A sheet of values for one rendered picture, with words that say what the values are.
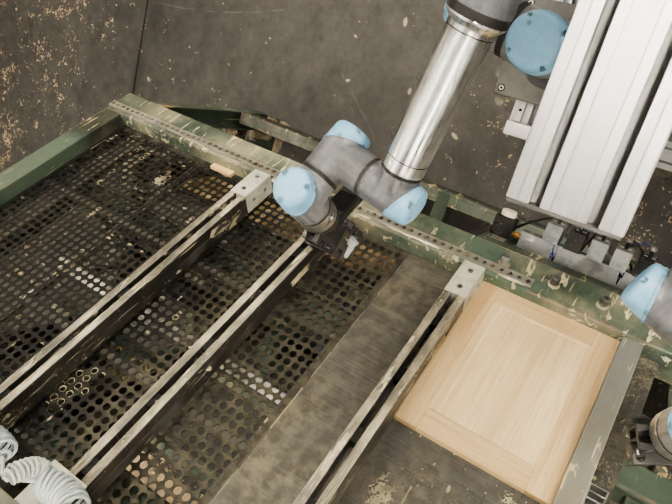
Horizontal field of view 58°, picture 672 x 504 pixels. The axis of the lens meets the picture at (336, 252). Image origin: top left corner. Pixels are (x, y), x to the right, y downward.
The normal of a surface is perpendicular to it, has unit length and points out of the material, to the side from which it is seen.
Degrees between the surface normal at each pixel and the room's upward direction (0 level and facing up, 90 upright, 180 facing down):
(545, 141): 0
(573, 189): 0
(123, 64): 0
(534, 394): 58
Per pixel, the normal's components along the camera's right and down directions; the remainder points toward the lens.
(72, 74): -0.49, 0.15
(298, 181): -0.31, -0.29
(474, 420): -0.03, -0.69
